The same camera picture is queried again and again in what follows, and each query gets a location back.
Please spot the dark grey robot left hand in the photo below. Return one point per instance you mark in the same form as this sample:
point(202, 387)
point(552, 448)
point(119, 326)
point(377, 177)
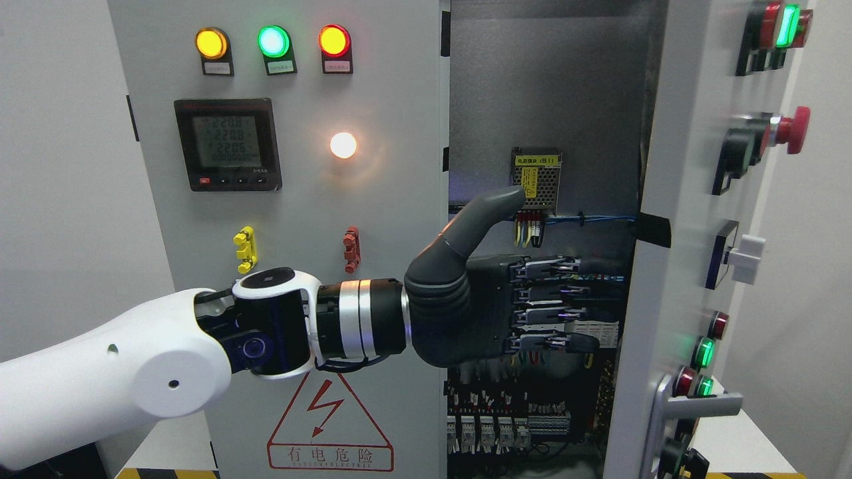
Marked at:
point(460, 308)

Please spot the grey cabinet door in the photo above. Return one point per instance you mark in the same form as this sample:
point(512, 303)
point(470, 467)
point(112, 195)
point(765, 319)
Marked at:
point(720, 60)
point(393, 188)

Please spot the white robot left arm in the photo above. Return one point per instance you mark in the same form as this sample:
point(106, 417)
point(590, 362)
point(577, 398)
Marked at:
point(174, 355)

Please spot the lower relay terminal row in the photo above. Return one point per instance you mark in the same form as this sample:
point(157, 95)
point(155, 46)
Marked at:
point(504, 406)

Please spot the black white surge protector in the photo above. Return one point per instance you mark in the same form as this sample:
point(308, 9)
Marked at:
point(607, 333)

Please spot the metal mesh power supply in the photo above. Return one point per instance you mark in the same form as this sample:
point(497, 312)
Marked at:
point(538, 171)

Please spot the red electric hazard sticker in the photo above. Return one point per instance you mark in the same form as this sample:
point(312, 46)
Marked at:
point(326, 427)

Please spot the white glowing indicator lamp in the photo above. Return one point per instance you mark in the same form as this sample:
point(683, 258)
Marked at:
point(343, 145)

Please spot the black digital power meter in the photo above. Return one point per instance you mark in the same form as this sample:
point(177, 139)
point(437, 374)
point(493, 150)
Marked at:
point(229, 145)

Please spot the red indicator lamp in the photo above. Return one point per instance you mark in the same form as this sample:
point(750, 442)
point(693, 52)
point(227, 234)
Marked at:
point(335, 46)

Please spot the red emergency stop button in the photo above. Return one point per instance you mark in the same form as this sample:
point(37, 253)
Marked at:
point(744, 145)

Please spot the green indicator lamp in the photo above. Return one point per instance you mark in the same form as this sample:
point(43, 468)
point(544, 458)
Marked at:
point(277, 50)

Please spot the yellow indicator lamp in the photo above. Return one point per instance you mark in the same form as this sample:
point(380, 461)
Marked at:
point(214, 48)

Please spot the red terminal post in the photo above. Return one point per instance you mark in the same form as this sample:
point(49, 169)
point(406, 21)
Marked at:
point(351, 252)

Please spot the yellow terminal post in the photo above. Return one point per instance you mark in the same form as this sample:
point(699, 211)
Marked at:
point(245, 242)

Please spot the silver door handle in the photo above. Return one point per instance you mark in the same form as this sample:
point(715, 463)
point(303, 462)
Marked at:
point(660, 451)

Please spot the white key selector switch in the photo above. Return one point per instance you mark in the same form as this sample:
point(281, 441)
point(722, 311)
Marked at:
point(734, 254)

